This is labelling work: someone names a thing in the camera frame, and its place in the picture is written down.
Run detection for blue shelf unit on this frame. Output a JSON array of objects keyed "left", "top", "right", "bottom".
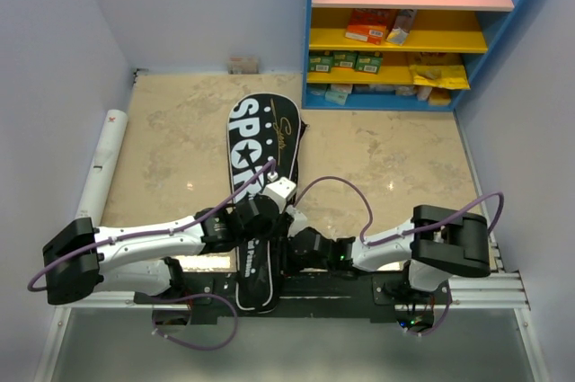
[{"left": 302, "top": 0, "right": 525, "bottom": 111}]

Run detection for green box right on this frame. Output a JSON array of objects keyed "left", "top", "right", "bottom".
[{"left": 355, "top": 51, "right": 383, "bottom": 74}]

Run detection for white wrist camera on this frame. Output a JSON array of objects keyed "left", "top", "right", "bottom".
[
  {"left": 261, "top": 173, "right": 297, "bottom": 212},
  {"left": 286, "top": 205, "right": 309, "bottom": 237}
]

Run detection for black racket cover bag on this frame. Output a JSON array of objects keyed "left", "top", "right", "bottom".
[{"left": 227, "top": 93, "right": 306, "bottom": 314}]

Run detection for green box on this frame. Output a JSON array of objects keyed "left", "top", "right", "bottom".
[
  {"left": 307, "top": 50, "right": 334, "bottom": 73},
  {"left": 355, "top": 51, "right": 383, "bottom": 74},
  {"left": 332, "top": 50, "right": 358, "bottom": 69}
]

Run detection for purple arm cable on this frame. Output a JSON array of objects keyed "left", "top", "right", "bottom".
[
  {"left": 27, "top": 159, "right": 278, "bottom": 291},
  {"left": 294, "top": 175, "right": 505, "bottom": 338}
]

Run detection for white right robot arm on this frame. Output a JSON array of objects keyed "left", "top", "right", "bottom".
[{"left": 287, "top": 205, "right": 491, "bottom": 304}]

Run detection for green box left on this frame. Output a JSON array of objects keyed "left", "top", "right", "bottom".
[{"left": 307, "top": 50, "right": 334, "bottom": 73}]

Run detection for green box middle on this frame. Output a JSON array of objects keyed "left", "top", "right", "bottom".
[{"left": 332, "top": 50, "right": 358, "bottom": 69}]

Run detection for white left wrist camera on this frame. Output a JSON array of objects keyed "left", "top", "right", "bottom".
[{"left": 261, "top": 173, "right": 297, "bottom": 212}]

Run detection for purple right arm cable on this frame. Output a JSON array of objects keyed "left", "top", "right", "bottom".
[{"left": 294, "top": 175, "right": 505, "bottom": 338}]

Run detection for silver snack pouch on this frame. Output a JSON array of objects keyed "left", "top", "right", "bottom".
[{"left": 386, "top": 9, "right": 417, "bottom": 46}]

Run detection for white shuttlecock tube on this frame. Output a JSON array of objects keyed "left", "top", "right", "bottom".
[{"left": 75, "top": 110, "right": 128, "bottom": 227}]

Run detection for small pink box behind table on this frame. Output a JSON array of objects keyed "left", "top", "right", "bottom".
[{"left": 227, "top": 56, "right": 260, "bottom": 75}]

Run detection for yellow snack bag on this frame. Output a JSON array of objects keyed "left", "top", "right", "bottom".
[{"left": 406, "top": 52, "right": 470, "bottom": 90}]

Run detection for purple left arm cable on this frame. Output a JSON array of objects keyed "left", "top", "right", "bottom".
[{"left": 27, "top": 159, "right": 278, "bottom": 291}]

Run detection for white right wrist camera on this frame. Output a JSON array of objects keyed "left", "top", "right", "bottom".
[{"left": 286, "top": 205, "right": 309, "bottom": 237}]

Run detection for orange snack box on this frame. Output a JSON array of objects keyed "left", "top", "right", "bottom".
[{"left": 345, "top": 8, "right": 395, "bottom": 45}]

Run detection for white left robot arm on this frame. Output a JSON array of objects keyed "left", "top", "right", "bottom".
[{"left": 40, "top": 194, "right": 290, "bottom": 306}]

